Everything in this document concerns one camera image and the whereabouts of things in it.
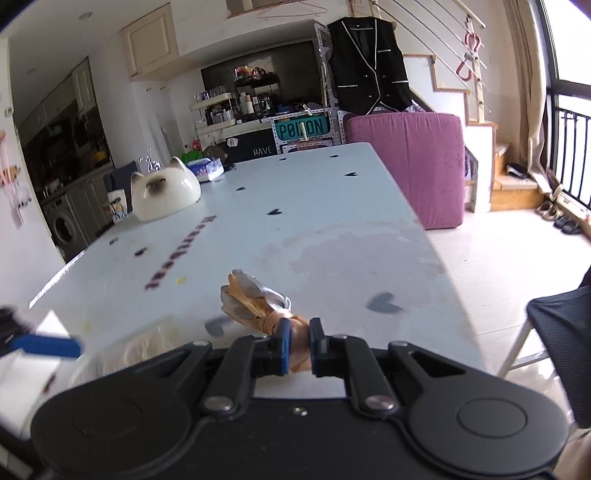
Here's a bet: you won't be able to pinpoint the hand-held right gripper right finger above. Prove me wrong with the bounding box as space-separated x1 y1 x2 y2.
310 318 491 414

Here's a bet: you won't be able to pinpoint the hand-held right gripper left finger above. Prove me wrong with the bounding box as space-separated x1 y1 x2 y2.
131 319 292 414

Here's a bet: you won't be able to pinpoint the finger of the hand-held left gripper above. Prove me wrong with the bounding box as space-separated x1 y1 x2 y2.
0 306 37 357
10 334 85 360

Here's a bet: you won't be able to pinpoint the tan buns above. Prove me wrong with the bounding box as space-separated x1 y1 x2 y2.
220 269 311 373

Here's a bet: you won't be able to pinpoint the white plastic tray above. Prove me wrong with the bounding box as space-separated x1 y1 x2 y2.
0 318 86 435

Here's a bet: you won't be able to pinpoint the washing machine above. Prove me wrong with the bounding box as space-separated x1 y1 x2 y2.
43 196 89 262

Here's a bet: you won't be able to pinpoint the printed paper cup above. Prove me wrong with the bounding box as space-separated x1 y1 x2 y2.
107 191 129 225

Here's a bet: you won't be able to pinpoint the blue chair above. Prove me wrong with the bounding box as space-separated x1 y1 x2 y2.
103 161 140 195

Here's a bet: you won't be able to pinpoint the white cat-shaped bowl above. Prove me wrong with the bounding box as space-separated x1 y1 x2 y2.
130 156 202 223

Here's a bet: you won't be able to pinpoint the tissue pack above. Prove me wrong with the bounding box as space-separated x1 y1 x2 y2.
187 157 225 182

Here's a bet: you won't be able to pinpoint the pink sofa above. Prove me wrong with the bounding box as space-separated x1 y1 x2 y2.
346 112 466 230

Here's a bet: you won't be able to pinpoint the teal lettered sign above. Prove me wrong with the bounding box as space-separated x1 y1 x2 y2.
272 116 332 149

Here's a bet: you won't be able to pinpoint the black mesh office chair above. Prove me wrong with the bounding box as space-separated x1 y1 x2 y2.
496 285 591 426

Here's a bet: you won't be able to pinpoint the white shelf rack with bottles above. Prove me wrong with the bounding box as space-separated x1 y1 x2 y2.
191 91 239 126

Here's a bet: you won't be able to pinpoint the row of shoes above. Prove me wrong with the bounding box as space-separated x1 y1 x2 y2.
534 200 588 236

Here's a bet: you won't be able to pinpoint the person's dark clothing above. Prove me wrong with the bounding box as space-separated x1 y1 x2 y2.
551 265 591 480

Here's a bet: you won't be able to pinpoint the black vest with white trim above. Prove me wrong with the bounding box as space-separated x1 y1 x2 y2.
326 17 413 116

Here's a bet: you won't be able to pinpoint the pink hanging hooks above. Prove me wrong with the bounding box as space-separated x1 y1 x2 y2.
455 29 484 82

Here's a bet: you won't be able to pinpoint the beige curtain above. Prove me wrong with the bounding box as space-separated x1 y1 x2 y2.
502 0 563 186

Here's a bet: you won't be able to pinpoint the wall poster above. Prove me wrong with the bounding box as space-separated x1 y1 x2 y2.
0 130 34 228

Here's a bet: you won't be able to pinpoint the black wire rack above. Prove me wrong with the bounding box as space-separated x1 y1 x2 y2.
233 66 281 119

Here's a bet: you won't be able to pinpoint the cream wall cabinet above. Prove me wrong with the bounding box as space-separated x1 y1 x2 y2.
120 4 179 82

